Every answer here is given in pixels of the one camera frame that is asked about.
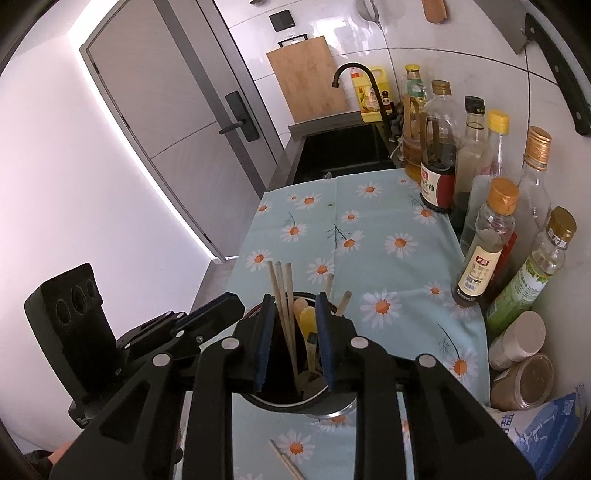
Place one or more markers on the yellow oil bottle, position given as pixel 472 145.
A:
pixel 367 92

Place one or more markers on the black faucet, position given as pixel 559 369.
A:
pixel 351 66

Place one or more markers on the brown powder jar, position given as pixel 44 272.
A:
pixel 524 383

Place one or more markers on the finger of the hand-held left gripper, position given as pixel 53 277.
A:
pixel 214 314

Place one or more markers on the dark kitchen sink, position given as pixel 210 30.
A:
pixel 341 147

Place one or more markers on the gold cap green label bottle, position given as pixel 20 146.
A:
pixel 521 290

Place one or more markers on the black cap bottle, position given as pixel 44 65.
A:
pixel 473 152

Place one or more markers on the black wall socket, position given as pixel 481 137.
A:
pixel 282 21

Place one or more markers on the wooden chopstick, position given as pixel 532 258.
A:
pixel 328 284
pixel 344 303
pixel 276 290
pixel 279 457
pixel 282 295
pixel 289 295
pixel 293 468

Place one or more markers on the yellow cap green label bottle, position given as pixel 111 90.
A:
pixel 414 87

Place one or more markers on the grey door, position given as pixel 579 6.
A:
pixel 184 106

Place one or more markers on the cream printed spoon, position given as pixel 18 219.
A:
pixel 309 323

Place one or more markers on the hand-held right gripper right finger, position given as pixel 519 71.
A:
pixel 325 346

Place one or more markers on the plain cream spoon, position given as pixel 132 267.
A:
pixel 300 309

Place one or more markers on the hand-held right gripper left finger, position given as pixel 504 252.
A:
pixel 264 344

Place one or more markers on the blue white salt bag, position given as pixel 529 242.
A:
pixel 540 434

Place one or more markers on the small gold cap bottle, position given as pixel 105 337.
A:
pixel 482 267

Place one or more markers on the white lid spice jar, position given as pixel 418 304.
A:
pixel 517 339

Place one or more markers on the wooden spatula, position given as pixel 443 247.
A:
pixel 434 10

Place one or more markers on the wooden cutting board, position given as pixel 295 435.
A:
pixel 307 83

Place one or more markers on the yellow cap clear bottle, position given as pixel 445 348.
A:
pixel 496 147

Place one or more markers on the person's left forearm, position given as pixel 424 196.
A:
pixel 57 454

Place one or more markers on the tall clear gold cap bottle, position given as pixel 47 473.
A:
pixel 535 184

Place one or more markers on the floral blue tablecloth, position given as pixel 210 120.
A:
pixel 392 277

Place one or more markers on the dark soy sauce bottle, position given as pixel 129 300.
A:
pixel 438 180

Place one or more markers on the black utensil holder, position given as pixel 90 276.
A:
pixel 277 397

